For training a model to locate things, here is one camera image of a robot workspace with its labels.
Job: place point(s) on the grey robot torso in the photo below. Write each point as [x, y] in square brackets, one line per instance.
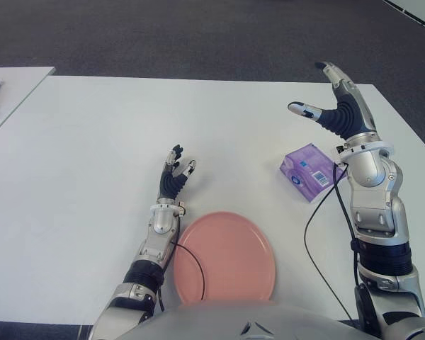
[233, 322]

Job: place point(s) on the purple tissue paper pack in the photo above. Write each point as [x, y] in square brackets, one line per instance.
[304, 166]

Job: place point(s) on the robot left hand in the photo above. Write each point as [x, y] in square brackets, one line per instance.
[168, 186]

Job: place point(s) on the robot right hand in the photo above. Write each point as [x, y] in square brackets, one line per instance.
[347, 117]

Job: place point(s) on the robot right arm silver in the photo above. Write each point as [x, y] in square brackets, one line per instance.
[372, 198]

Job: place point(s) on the white side table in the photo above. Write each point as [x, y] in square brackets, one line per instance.
[17, 85]

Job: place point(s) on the robot left arm silver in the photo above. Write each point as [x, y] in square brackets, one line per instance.
[161, 223]

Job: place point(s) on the white distant table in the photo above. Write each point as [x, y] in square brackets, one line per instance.
[421, 10]

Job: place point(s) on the pink round plate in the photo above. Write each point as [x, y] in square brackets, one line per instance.
[230, 255]

